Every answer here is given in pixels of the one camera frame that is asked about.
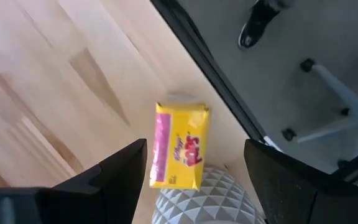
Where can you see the black aluminium table frame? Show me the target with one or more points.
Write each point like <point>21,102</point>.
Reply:
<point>200,53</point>

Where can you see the yellow Corn Pops cereal box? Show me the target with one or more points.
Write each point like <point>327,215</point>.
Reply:
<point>182,140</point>

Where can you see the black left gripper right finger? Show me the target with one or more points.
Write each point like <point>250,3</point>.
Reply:
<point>291,193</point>

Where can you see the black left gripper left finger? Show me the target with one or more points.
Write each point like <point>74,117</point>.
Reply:
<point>73,205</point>

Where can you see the person's shoe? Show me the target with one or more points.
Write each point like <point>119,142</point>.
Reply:
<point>256,25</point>

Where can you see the white faceted plant pot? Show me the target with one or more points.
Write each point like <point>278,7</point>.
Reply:
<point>204,205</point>

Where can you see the white office chair base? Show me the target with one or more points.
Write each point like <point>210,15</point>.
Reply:
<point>337,88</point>

